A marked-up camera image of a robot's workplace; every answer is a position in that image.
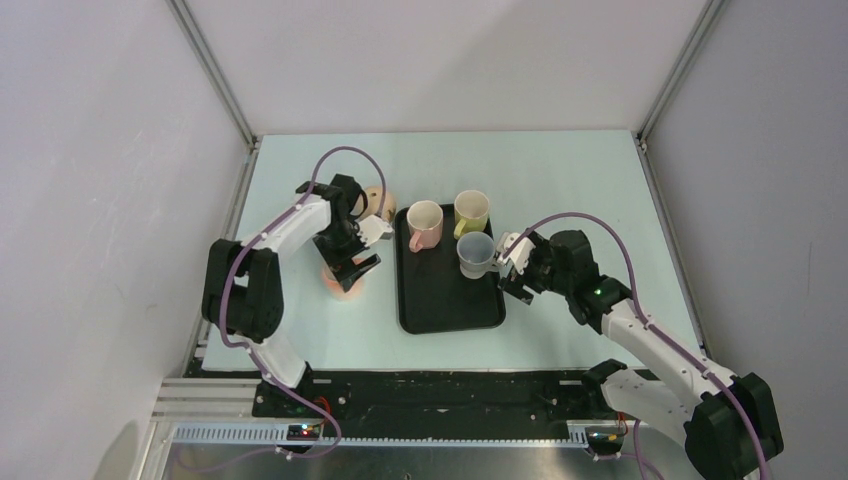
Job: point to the black rectangular tray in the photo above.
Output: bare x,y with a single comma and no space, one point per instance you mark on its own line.
433,296

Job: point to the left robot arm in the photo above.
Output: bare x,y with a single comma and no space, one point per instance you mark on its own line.
243,292

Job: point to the yellow mug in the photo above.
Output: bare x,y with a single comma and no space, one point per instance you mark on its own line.
471,211

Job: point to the clear glass mug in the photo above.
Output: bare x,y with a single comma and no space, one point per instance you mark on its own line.
476,252

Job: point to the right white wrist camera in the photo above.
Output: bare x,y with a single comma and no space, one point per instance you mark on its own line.
513,250

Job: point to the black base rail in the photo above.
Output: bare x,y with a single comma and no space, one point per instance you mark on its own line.
441,405

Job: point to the orange translucent cup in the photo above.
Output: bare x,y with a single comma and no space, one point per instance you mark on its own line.
359,287

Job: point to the aluminium frame rail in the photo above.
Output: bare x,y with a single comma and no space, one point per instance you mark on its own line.
218,400

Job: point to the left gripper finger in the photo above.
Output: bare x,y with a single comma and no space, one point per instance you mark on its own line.
357,267
336,281

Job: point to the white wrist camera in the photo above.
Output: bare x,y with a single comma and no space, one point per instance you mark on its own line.
373,229
513,250

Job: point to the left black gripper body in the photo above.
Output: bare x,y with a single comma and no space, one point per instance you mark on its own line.
338,244

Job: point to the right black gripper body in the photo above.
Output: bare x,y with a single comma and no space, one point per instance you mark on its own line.
539,275

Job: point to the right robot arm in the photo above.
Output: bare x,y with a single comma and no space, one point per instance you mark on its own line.
726,423

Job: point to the pink mug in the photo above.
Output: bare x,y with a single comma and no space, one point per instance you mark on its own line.
425,224

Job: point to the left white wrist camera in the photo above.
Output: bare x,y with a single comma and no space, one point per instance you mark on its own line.
373,229

